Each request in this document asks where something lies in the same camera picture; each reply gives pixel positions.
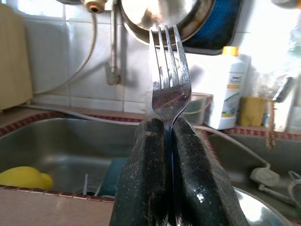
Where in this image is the hanging steel pan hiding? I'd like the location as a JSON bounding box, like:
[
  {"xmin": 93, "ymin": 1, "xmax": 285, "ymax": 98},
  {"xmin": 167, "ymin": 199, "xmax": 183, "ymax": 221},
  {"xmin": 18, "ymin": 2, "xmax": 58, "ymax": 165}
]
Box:
[{"xmin": 117, "ymin": 0, "xmax": 216, "ymax": 47}]

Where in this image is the steel wall tap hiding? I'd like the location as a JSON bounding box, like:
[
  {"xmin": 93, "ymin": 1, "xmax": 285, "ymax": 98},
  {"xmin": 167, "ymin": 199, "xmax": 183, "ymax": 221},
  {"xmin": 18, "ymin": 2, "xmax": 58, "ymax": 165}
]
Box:
[{"xmin": 105, "ymin": 0, "xmax": 122, "ymax": 86}]

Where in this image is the clear plastic bucket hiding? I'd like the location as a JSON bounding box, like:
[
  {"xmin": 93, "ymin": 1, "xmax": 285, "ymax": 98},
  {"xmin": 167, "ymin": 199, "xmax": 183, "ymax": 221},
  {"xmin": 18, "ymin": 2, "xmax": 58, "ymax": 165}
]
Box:
[{"xmin": 185, "ymin": 93, "xmax": 214, "ymax": 125}]

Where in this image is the steel bowl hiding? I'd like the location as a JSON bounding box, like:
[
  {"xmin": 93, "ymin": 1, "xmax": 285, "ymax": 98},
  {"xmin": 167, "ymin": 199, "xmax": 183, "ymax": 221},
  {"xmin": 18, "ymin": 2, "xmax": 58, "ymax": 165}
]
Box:
[{"xmin": 232, "ymin": 187, "xmax": 294, "ymax": 226}]

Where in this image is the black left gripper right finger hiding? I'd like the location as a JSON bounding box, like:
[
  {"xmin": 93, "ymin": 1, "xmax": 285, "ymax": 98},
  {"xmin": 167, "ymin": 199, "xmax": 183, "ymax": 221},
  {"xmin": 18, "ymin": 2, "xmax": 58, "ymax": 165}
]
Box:
[{"xmin": 173, "ymin": 117, "xmax": 250, "ymax": 226}]

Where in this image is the white drain hose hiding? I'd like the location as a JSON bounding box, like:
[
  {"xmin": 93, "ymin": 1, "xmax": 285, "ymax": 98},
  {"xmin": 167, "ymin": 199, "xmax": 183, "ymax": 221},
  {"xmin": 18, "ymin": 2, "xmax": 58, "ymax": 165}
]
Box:
[{"xmin": 18, "ymin": 105, "xmax": 271, "ymax": 170}]

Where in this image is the blue mug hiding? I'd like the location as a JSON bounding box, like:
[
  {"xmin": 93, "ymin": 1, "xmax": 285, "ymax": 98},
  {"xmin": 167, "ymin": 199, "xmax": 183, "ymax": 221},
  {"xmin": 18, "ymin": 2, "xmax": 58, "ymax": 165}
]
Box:
[{"xmin": 97, "ymin": 157, "xmax": 129, "ymax": 197}]

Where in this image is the dark blue hanging pan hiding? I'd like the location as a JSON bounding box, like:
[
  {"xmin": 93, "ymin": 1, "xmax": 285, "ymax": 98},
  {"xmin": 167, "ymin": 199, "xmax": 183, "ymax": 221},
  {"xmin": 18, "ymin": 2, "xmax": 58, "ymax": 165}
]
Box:
[{"xmin": 183, "ymin": 0, "xmax": 243, "ymax": 56}]

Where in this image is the yellow plastic bowl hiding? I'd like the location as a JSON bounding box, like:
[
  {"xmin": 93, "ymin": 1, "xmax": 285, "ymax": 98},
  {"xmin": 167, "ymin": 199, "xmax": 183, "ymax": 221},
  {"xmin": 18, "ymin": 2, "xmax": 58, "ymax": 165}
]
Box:
[{"xmin": 0, "ymin": 166, "xmax": 54, "ymax": 191}]

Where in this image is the round steel sink strainer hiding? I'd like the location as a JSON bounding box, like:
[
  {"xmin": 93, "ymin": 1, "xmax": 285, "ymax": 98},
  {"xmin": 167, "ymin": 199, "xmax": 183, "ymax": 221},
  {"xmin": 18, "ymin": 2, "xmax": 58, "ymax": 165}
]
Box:
[{"xmin": 288, "ymin": 170, "xmax": 301, "ymax": 205}]

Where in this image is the clear plastic bag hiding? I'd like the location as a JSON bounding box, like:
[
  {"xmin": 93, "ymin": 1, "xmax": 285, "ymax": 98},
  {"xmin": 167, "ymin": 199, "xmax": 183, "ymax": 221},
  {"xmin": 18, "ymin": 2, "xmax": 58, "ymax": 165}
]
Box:
[{"xmin": 246, "ymin": 21, "xmax": 301, "ymax": 99}]

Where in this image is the white detergent bottle yellow cap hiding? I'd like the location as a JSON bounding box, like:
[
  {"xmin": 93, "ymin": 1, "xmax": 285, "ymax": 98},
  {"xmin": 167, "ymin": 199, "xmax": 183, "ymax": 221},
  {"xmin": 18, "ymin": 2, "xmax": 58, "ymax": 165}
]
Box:
[{"xmin": 204, "ymin": 46, "xmax": 250, "ymax": 130}]

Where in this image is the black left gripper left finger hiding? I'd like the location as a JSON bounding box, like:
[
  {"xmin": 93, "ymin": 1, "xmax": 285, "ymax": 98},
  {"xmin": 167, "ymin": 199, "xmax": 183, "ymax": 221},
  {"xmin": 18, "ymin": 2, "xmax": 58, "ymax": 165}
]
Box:
[{"xmin": 109, "ymin": 117, "xmax": 174, "ymax": 226}]

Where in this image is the steel sink basin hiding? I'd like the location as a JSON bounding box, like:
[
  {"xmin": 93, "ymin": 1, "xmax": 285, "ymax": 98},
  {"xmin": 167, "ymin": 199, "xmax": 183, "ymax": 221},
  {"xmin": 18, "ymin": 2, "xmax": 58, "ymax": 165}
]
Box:
[
  {"xmin": 209, "ymin": 133, "xmax": 301, "ymax": 212},
  {"xmin": 0, "ymin": 117, "xmax": 142, "ymax": 196}
]

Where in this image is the white inlet hose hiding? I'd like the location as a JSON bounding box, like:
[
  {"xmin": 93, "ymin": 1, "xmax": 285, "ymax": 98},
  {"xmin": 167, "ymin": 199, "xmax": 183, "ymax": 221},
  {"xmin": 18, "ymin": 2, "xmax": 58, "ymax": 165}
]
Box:
[{"xmin": 32, "ymin": 0, "xmax": 105, "ymax": 96}]

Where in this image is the steel fork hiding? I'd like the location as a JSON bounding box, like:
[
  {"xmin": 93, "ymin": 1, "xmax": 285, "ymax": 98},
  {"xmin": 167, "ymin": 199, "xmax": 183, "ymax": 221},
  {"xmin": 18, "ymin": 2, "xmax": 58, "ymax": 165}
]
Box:
[{"xmin": 148, "ymin": 23, "xmax": 193, "ymax": 226}]

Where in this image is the beige water purifier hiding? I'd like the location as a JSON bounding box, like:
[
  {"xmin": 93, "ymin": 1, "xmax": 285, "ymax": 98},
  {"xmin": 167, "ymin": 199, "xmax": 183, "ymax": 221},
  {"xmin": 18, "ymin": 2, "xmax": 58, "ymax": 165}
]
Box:
[{"xmin": 0, "ymin": 3, "xmax": 33, "ymax": 111}]

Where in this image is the yellow sponge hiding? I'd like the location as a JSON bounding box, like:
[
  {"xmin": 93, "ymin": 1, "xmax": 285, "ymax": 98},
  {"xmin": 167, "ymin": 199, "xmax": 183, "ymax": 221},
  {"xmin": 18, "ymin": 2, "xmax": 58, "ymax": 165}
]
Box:
[{"xmin": 239, "ymin": 96, "xmax": 266, "ymax": 127}]

